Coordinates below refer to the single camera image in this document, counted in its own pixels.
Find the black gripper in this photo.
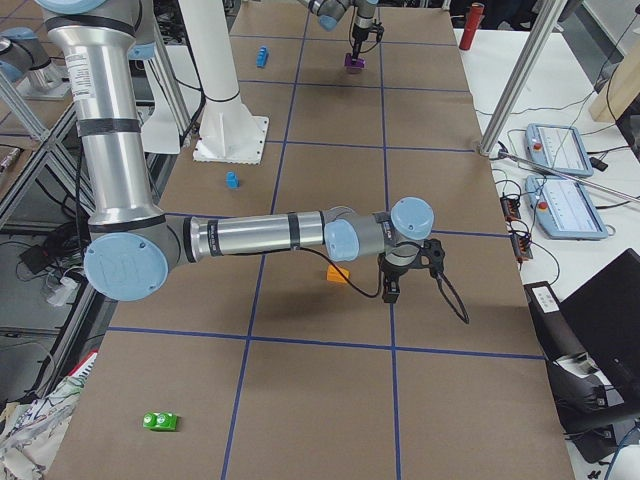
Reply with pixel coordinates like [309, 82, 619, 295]
[377, 254, 425, 304]
[351, 21, 371, 56]

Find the purple trapezoid block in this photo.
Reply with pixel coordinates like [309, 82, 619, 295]
[344, 53, 366, 74]

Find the orange trapezoid block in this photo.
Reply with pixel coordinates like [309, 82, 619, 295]
[326, 265, 350, 284]

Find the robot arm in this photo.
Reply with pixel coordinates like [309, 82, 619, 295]
[41, 1, 444, 303]
[299, 0, 384, 62]

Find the long blue studded block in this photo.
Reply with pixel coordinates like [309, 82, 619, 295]
[256, 45, 269, 68]

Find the red cylinder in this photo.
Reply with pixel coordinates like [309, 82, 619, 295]
[459, 2, 485, 51]

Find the lower teach pendant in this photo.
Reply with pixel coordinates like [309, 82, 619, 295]
[525, 175, 608, 241]

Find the teach pendant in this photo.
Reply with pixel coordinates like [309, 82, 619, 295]
[525, 123, 593, 178]
[525, 175, 608, 241]

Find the small blue block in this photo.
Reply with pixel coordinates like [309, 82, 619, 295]
[225, 171, 240, 189]

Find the black laptop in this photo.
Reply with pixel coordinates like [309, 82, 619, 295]
[561, 248, 639, 395]

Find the upper teach pendant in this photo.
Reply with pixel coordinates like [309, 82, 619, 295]
[525, 123, 593, 178]

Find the green studded block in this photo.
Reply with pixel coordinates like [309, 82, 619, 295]
[142, 411, 179, 432]

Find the crumpled patterned cloth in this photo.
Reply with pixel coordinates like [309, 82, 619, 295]
[1, 377, 86, 479]

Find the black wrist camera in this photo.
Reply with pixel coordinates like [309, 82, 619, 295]
[419, 239, 445, 278]

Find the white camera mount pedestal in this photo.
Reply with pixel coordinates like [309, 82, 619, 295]
[179, 0, 269, 165]

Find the aluminium frame post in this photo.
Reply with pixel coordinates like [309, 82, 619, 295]
[477, 0, 582, 157]

